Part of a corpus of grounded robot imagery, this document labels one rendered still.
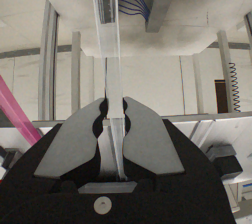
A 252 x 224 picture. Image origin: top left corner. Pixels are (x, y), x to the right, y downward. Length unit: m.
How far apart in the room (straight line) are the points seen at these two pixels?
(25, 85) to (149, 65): 1.76
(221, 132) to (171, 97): 1.74
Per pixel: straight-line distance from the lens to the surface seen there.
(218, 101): 0.65
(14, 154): 0.28
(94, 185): 0.31
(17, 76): 2.47
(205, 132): 0.22
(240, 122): 0.24
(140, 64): 1.97
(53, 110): 0.48
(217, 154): 0.26
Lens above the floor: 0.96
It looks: 5 degrees down
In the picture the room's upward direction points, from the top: 177 degrees clockwise
